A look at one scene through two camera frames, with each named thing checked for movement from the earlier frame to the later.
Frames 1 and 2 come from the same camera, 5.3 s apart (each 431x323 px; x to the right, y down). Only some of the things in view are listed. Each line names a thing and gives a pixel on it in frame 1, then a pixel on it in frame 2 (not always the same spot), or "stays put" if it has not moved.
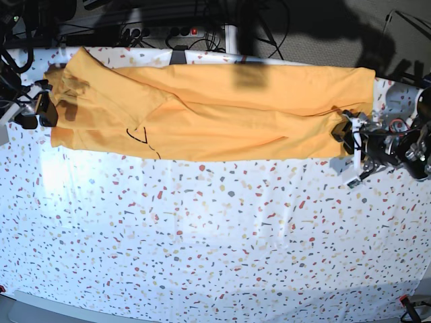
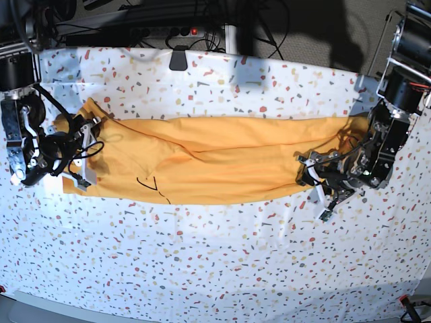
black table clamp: [178, 54] stays put
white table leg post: [231, 38] stays put
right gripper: [374, 146] → [335, 175]
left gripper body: [27, 105] → [66, 144]
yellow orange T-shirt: [214, 112] → [175, 159]
